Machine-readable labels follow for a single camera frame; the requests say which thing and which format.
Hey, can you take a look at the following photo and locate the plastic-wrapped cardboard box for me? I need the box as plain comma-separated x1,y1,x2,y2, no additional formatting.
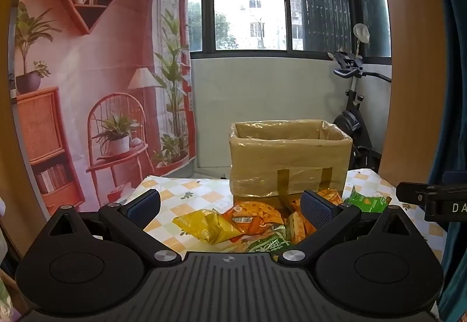
229,119,354,199

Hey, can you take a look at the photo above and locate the orange chip packet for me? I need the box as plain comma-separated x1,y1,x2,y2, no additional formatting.
222,200,286,236

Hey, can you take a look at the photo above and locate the printed room backdrop cloth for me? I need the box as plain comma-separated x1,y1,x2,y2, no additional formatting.
9,0,196,218

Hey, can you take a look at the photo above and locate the dark-framed window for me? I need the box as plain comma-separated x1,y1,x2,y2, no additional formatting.
142,0,394,67

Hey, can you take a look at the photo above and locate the yellow-orange snack packet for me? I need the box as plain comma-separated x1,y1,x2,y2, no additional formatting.
285,213,318,246

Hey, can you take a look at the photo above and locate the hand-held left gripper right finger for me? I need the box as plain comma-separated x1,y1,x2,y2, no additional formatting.
275,189,414,266

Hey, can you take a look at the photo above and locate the yellow snack packet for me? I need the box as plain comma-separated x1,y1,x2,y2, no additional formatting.
172,209,243,245

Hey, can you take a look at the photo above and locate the black exercise bike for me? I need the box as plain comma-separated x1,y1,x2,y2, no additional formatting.
329,50,393,172

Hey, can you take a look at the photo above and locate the checkered floral tablecloth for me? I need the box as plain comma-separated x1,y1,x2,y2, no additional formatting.
120,169,449,259

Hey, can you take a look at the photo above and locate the green and white snack packet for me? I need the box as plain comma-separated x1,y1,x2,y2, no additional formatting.
244,225,292,256

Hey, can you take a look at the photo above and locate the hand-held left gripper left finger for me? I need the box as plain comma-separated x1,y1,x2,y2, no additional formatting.
46,189,183,266

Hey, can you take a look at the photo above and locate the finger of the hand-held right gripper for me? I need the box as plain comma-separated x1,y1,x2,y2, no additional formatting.
396,181,429,204

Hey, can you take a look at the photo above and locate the small orange snack packet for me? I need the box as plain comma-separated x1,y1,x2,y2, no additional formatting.
288,189,344,214

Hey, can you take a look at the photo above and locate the wooden door panel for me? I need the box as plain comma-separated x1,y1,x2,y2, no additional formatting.
375,0,450,188

